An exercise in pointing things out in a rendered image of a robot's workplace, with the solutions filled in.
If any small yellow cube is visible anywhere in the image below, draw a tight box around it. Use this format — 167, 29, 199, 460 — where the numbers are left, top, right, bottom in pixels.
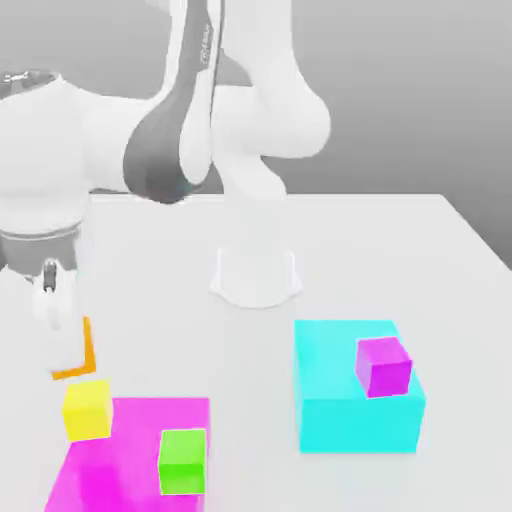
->
61, 378, 115, 444

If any small green cube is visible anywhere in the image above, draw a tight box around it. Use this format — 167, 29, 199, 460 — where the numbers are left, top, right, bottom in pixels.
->
157, 428, 208, 497

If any large magenta box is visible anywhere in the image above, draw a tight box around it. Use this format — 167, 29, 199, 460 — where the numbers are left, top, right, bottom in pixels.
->
43, 396, 212, 512

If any large cyan box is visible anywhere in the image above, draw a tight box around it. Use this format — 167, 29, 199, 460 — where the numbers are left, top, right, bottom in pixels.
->
293, 318, 428, 455

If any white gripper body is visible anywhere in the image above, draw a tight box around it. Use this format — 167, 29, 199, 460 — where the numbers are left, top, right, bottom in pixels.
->
32, 271, 87, 374

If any small orange cube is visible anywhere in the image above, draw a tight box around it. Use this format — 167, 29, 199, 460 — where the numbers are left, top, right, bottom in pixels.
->
51, 315, 98, 382

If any small purple cube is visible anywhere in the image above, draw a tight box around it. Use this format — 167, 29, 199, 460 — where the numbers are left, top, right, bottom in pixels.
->
354, 336, 414, 400

